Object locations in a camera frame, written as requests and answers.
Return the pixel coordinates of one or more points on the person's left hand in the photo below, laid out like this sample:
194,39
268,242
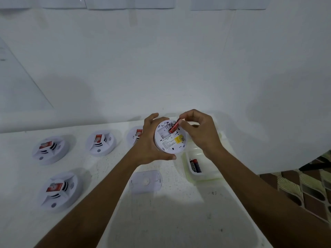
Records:
144,149

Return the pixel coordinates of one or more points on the person's right hand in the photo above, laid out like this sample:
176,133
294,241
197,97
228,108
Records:
204,134

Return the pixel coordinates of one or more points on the white smoke detector red label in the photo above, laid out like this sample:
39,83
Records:
169,142
50,150
59,191
100,142
135,134

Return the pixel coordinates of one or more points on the white detector mounting plate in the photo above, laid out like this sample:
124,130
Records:
146,181

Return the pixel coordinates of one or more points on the clear plastic container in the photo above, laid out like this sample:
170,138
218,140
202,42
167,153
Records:
209,170

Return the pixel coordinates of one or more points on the person's right forearm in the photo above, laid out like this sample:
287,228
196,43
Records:
258,198

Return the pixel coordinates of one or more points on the person's left forearm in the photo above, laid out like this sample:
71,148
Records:
98,204

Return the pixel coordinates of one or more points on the green brown patterned floor mat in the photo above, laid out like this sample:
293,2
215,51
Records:
305,188

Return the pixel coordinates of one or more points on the black bar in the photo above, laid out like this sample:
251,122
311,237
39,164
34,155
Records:
315,166

